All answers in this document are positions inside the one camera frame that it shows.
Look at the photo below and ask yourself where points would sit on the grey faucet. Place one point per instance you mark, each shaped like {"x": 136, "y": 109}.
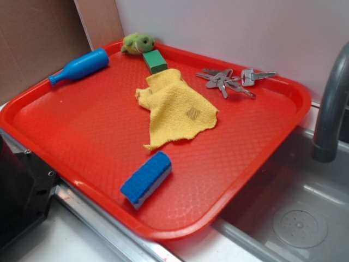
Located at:
{"x": 332, "y": 121}

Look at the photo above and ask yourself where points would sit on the red plastic tray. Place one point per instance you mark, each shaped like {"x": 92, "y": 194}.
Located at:
{"x": 94, "y": 134}

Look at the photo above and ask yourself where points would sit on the brown cardboard panel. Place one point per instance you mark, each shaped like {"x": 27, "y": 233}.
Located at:
{"x": 37, "y": 39}

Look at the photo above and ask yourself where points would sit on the blue sponge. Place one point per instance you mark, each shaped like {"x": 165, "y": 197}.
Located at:
{"x": 144, "y": 181}

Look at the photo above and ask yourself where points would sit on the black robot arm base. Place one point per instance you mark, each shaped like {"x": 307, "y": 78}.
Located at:
{"x": 27, "y": 186}

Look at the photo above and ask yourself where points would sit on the blue plastic bottle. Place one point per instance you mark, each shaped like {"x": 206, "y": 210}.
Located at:
{"x": 82, "y": 66}

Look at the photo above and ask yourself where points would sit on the silver key bunch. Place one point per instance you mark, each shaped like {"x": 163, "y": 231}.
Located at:
{"x": 222, "y": 80}

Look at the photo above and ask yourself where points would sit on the yellow cloth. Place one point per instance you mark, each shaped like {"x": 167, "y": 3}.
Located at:
{"x": 176, "y": 110}

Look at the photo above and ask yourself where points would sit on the green wooden block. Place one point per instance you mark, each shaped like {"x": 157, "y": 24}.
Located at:
{"x": 155, "y": 61}

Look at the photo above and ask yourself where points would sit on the silver key with square head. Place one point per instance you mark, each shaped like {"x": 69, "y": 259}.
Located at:
{"x": 249, "y": 76}

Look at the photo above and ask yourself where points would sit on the green plush toy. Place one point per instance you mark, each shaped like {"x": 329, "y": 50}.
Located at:
{"x": 137, "y": 44}

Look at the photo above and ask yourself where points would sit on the grey plastic sink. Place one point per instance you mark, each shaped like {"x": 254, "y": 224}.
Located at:
{"x": 294, "y": 208}

